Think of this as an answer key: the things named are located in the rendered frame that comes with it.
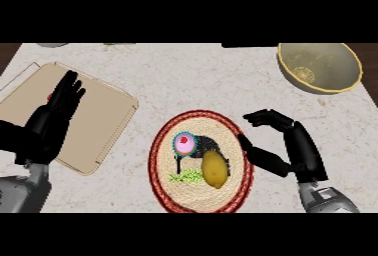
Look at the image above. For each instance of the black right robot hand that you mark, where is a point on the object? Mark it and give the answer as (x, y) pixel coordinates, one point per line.
(302, 146)

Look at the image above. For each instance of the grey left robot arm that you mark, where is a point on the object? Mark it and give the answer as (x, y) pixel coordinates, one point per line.
(24, 190)

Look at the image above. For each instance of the round woven red-rimmed placemat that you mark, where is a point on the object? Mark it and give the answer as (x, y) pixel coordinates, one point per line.
(201, 162)

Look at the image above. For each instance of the beige cutting board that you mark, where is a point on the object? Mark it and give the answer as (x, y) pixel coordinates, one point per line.
(74, 115)

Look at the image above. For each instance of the yellow-rimmed olive bowl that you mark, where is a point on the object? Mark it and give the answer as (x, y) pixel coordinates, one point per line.
(319, 68)

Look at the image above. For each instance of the green object at edge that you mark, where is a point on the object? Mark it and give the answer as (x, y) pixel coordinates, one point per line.
(118, 44)

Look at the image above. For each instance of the grey object at edge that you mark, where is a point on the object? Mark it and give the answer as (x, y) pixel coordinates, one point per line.
(52, 44)

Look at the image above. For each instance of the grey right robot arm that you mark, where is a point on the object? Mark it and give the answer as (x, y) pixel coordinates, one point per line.
(325, 200)

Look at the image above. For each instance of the yellow lemon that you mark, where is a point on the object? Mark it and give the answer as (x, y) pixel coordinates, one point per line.
(214, 169)

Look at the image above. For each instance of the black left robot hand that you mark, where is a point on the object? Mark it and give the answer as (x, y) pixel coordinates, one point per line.
(52, 116)

